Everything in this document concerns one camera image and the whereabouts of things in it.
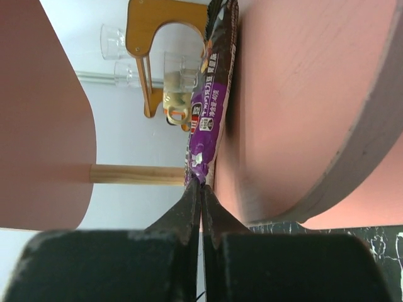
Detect beige mug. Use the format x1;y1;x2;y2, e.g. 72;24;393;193
162;88;192;126

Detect pink three-tier shelf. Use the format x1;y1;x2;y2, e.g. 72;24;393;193
1;1;402;231

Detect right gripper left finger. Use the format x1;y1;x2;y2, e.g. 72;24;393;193
3;180;201;301

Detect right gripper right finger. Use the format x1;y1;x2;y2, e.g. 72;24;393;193
201;186;391;301

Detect clear glass top right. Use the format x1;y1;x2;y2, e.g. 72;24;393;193
99;24;127;60

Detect clear glass top left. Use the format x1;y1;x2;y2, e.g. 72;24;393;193
113;62;141;88

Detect orange mug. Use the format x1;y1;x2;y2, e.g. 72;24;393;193
164;109;190;125

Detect clear glass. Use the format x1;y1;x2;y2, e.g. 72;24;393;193
113;62;141;88
99;24;127;60

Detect orange wooden cup rack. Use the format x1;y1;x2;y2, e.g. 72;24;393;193
125;0;207;118

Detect purple candy bag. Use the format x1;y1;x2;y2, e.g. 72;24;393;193
184;1;239;185

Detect clear glass middle shelf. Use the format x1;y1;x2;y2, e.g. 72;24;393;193
163;52;201;93

